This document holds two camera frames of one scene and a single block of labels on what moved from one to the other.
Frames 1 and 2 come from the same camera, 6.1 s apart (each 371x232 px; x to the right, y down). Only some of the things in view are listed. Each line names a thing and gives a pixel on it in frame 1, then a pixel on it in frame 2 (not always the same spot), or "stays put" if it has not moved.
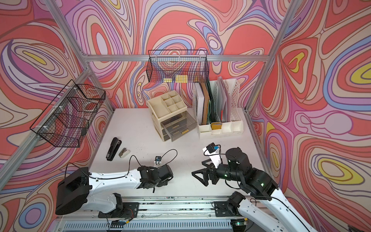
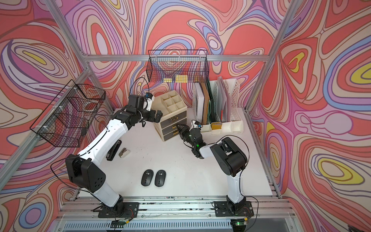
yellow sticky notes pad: (181, 78) stays put
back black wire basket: (180, 66) stays put
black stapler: (113, 148) stays put
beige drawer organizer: (171, 120) stays put
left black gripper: (164, 183) → (151, 118)
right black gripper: (212, 171) → (182, 130)
